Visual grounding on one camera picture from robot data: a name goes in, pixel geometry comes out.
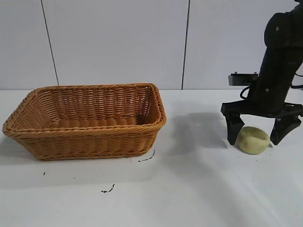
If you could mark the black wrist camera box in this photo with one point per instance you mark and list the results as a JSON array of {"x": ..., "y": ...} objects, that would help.
[{"x": 241, "y": 79}]

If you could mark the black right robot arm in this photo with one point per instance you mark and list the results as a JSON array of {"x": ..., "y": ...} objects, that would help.
[{"x": 284, "y": 26}]

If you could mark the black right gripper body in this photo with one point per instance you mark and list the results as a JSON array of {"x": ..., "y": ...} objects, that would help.
[{"x": 272, "y": 82}]

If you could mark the brown woven wicker basket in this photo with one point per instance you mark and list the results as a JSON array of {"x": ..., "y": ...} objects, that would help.
[{"x": 94, "y": 142}]

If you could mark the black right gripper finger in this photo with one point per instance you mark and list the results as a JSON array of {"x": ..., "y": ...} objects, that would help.
[
  {"x": 234, "y": 127},
  {"x": 280, "y": 131}
]

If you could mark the pale yellow egg yolk pastry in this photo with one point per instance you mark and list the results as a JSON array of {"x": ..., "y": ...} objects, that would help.
[{"x": 253, "y": 143}]

